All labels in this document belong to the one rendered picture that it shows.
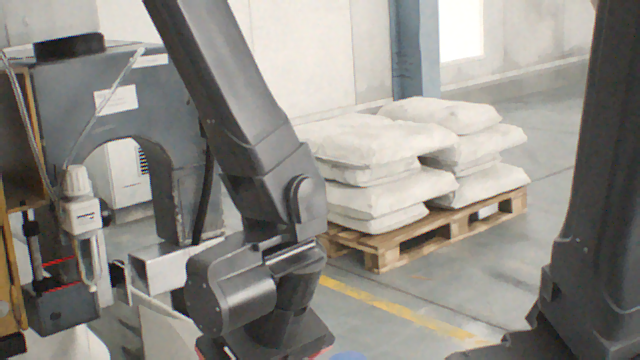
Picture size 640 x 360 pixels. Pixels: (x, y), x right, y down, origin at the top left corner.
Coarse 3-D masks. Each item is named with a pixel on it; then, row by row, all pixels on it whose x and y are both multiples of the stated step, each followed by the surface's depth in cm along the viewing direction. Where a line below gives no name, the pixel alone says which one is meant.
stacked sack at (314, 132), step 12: (324, 120) 433; (336, 120) 422; (348, 120) 418; (360, 120) 416; (372, 120) 419; (384, 120) 421; (300, 132) 406; (312, 132) 401; (324, 132) 400; (336, 132) 400; (312, 144) 391
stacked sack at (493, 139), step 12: (480, 132) 425; (492, 132) 424; (504, 132) 425; (516, 132) 430; (456, 144) 408; (468, 144) 406; (480, 144) 409; (492, 144) 416; (504, 144) 422; (516, 144) 432; (420, 156) 414; (432, 156) 408; (444, 156) 404; (456, 156) 400; (468, 156) 403; (480, 156) 411
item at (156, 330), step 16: (144, 320) 98; (160, 320) 95; (176, 320) 93; (144, 336) 99; (160, 336) 96; (176, 336) 91; (192, 336) 92; (144, 352) 100; (160, 352) 97; (176, 352) 92; (192, 352) 85
